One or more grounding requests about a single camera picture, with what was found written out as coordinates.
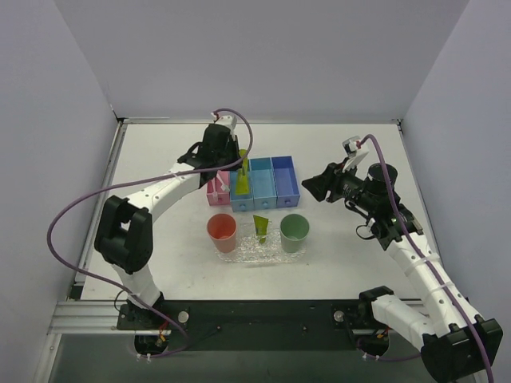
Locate light blue drawer bin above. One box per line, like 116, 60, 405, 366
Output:
249, 157, 277, 210

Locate dark blue drawer bin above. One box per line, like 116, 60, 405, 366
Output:
271, 156, 300, 208

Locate orange plastic cup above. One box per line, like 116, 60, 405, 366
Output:
207, 213, 237, 254

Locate pink drawer bin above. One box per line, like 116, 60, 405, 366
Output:
206, 176, 230, 207

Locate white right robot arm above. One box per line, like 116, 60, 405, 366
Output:
302, 162, 503, 382

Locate large green toothpaste tube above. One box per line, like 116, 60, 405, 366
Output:
235, 149, 250, 195

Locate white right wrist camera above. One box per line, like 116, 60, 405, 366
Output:
342, 136, 369, 172

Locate clear textured tray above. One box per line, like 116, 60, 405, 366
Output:
215, 224, 307, 263

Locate small green toothpaste tube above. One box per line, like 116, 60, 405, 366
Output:
253, 215, 269, 243

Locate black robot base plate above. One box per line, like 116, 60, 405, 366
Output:
115, 301, 406, 358

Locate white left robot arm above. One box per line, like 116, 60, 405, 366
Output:
94, 115, 240, 329

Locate teal drawer bin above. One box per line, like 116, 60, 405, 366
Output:
230, 172, 255, 212

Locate pink toothbrush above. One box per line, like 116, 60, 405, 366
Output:
212, 180, 218, 201

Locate aluminium table frame rail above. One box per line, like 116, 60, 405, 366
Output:
47, 116, 478, 336

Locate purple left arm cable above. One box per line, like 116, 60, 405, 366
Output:
46, 107, 255, 358

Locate green plastic cup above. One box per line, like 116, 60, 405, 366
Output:
279, 214, 310, 254

